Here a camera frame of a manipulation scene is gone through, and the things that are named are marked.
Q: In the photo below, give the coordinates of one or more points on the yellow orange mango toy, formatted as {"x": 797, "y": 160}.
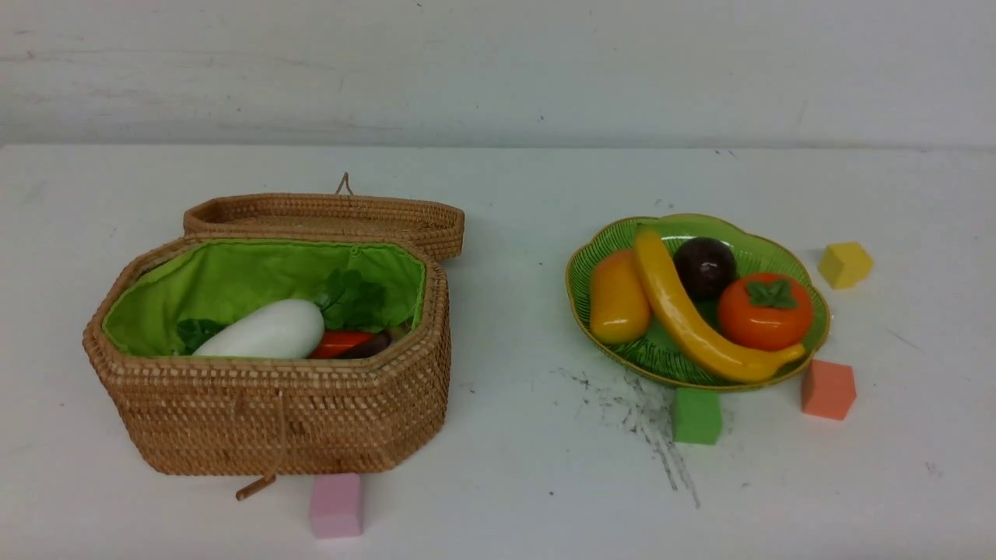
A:
{"x": 619, "y": 311}

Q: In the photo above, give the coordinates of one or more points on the purple eggplant toy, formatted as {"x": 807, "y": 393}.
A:
{"x": 364, "y": 344}

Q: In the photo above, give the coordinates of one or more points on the red orange carrot toy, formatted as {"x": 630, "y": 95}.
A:
{"x": 333, "y": 344}

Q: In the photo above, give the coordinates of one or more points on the dark purple round fruit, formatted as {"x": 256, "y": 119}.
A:
{"x": 706, "y": 267}

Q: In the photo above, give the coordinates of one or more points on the white radish toy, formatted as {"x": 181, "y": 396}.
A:
{"x": 290, "y": 328}

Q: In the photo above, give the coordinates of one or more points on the yellow banana toy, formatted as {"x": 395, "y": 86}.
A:
{"x": 697, "y": 340}

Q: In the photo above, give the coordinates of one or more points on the orange persimmon toy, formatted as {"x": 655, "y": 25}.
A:
{"x": 767, "y": 311}

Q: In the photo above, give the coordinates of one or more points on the woven rattan basket lid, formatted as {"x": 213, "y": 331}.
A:
{"x": 436, "y": 229}

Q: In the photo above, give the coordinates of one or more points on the green foam cube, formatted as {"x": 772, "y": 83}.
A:
{"x": 696, "y": 416}

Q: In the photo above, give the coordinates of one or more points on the green glass leaf plate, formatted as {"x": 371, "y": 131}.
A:
{"x": 654, "y": 355}

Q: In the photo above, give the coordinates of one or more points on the pink foam block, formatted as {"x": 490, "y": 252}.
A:
{"x": 336, "y": 506}

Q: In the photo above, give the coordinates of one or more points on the woven rattan basket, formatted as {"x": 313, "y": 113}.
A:
{"x": 270, "y": 417}

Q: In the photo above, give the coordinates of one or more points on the yellow foam cube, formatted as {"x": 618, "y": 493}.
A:
{"x": 844, "y": 265}

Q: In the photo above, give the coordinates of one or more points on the orange foam cube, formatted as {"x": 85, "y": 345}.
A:
{"x": 828, "y": 390}

